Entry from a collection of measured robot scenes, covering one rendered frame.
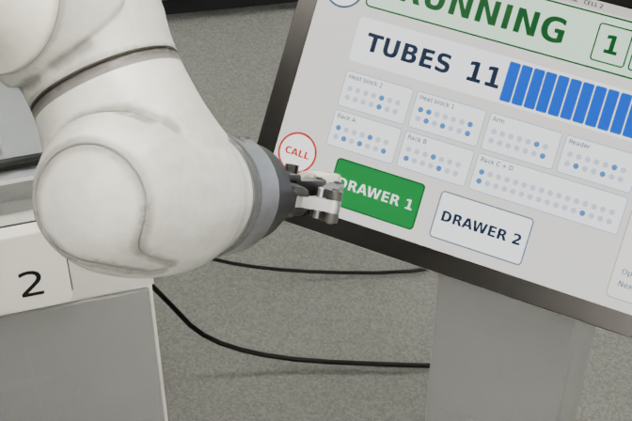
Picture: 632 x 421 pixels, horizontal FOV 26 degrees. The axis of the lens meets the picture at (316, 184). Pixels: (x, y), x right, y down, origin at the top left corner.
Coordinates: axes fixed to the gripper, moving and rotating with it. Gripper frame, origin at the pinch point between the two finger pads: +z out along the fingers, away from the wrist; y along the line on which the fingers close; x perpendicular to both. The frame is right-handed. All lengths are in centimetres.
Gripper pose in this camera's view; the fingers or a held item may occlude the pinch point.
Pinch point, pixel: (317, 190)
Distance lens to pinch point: 117.6
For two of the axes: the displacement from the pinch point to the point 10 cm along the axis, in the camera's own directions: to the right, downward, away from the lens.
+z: 3.3, -0.1, 9.5
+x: -1.8, 9.8, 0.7
